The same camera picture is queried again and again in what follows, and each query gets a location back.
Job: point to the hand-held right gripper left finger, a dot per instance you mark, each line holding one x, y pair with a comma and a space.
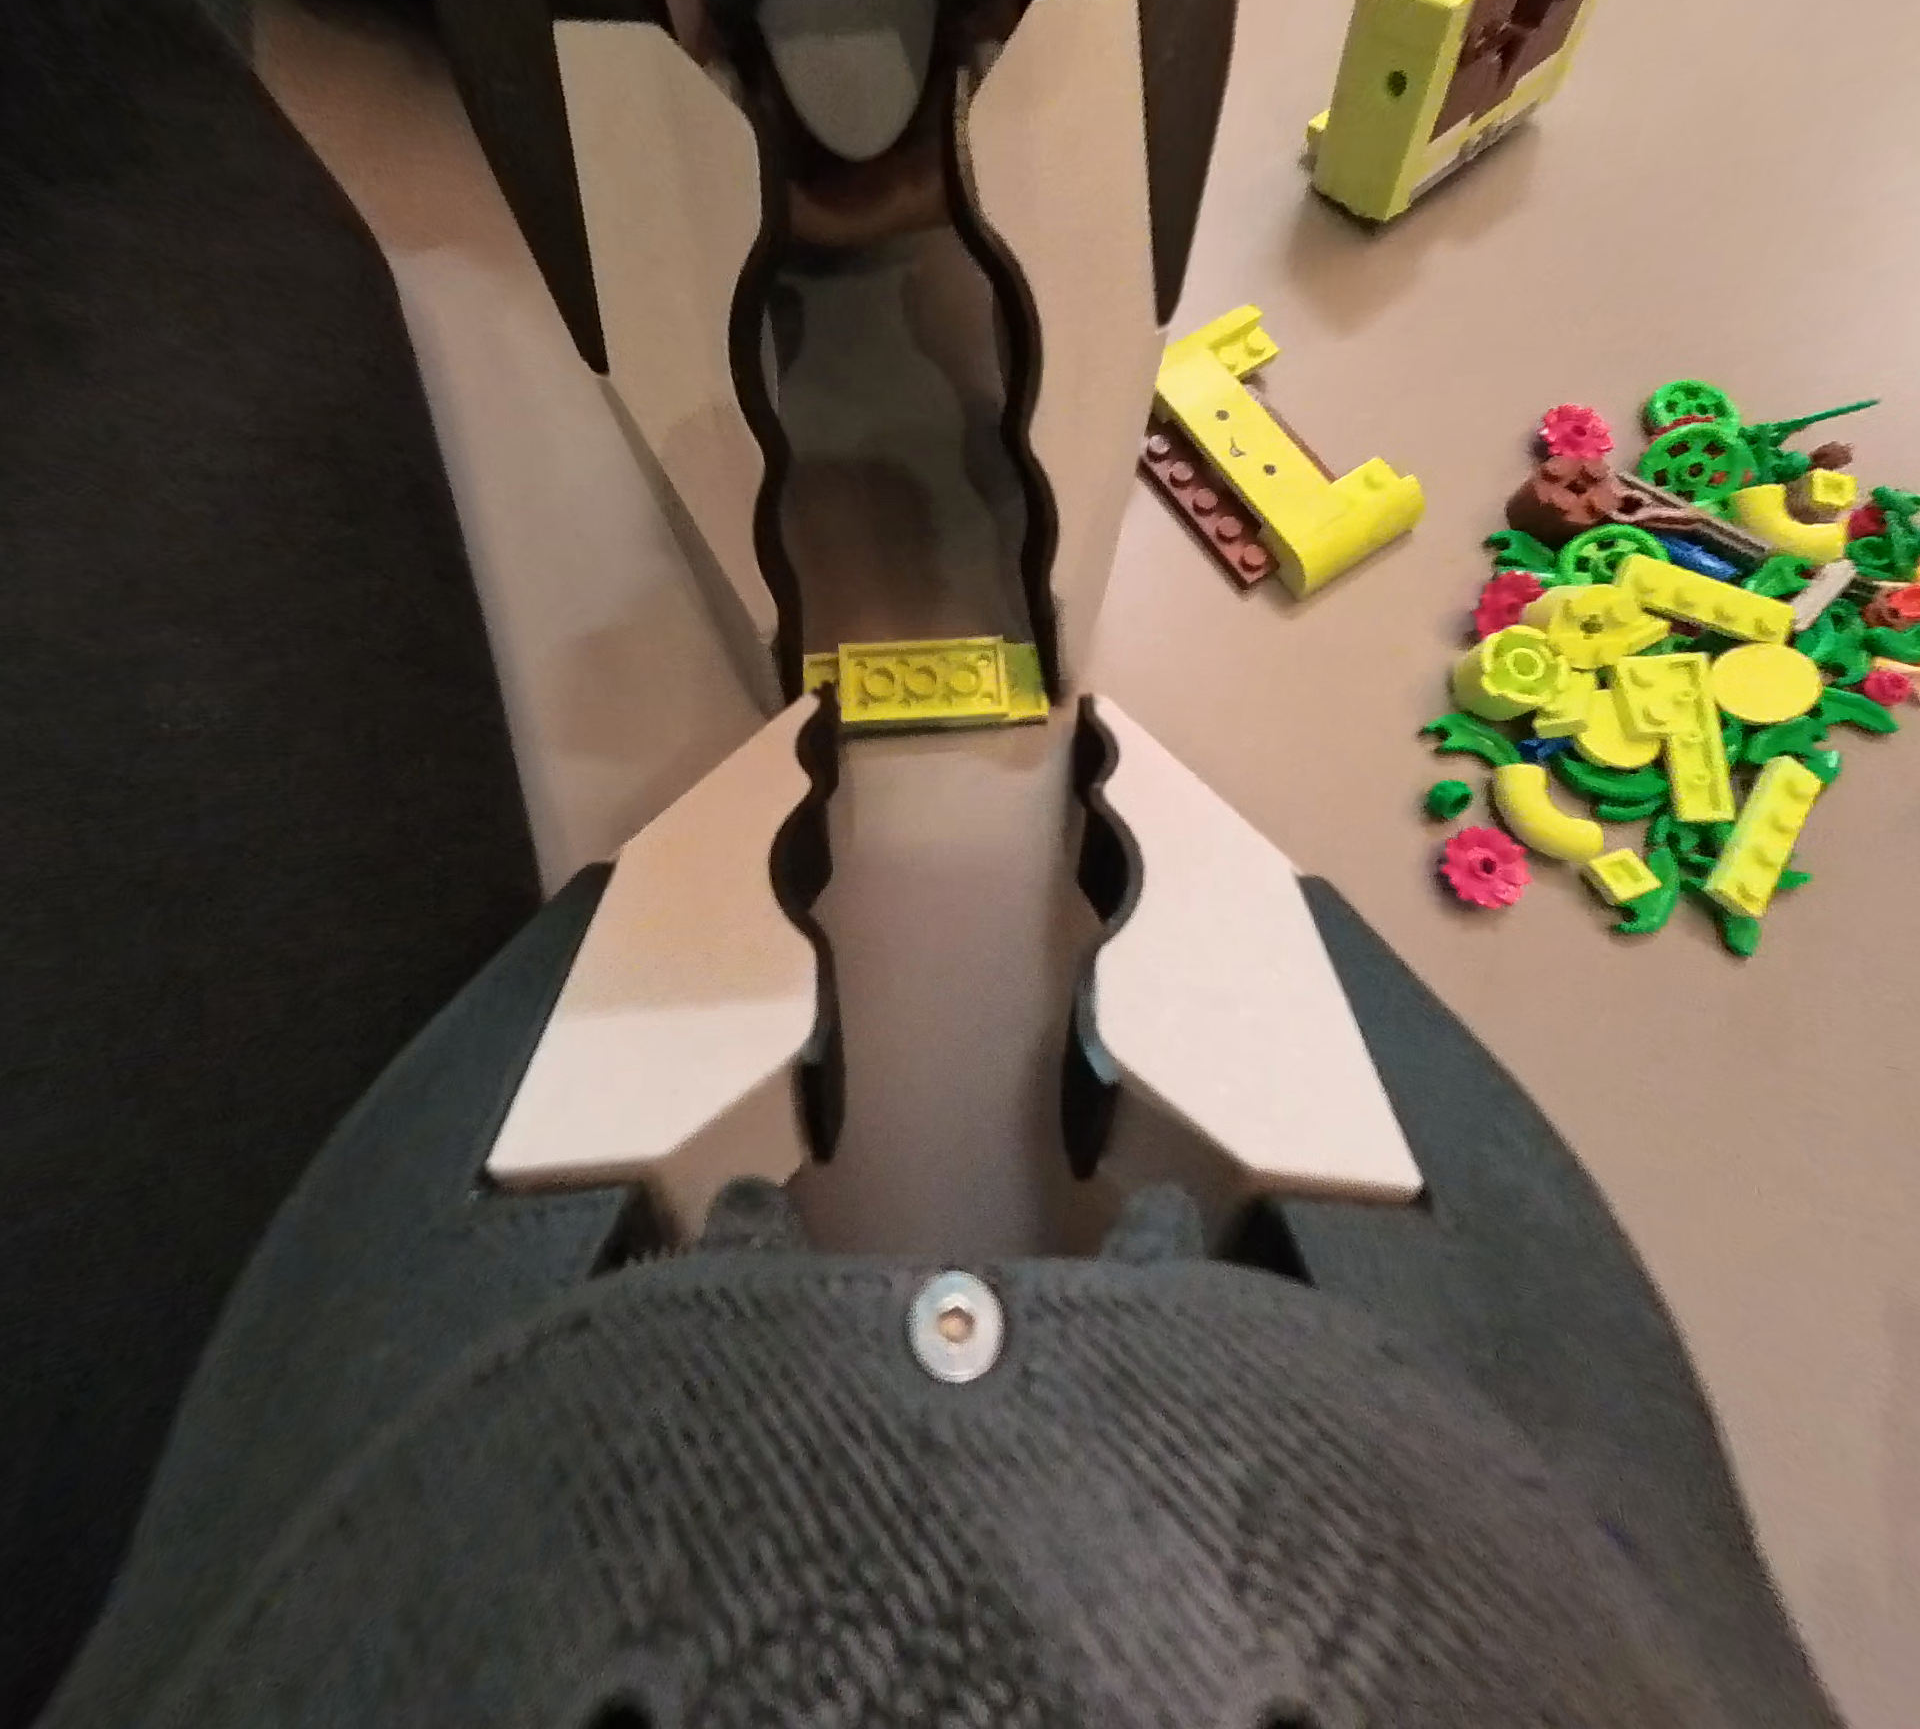
675, 1025

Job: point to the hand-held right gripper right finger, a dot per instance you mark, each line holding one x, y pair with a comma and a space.
1245, 1025

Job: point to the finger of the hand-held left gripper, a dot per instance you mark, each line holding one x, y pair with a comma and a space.
658, 262
1079, 262

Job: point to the lime bracket build with brown plate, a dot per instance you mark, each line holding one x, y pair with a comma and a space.
1275, 469

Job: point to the long lime toy plate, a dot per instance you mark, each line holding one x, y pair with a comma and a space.
1026, 688

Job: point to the person's left hand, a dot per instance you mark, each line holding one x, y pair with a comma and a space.
870, 207

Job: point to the lime brick box with brown bricks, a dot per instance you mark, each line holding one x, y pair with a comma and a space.
1389, 95

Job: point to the pile of small toy bricks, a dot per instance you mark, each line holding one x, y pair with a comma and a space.
1651, 708

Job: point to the person's black clothing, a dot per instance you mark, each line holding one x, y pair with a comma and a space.
225, 559

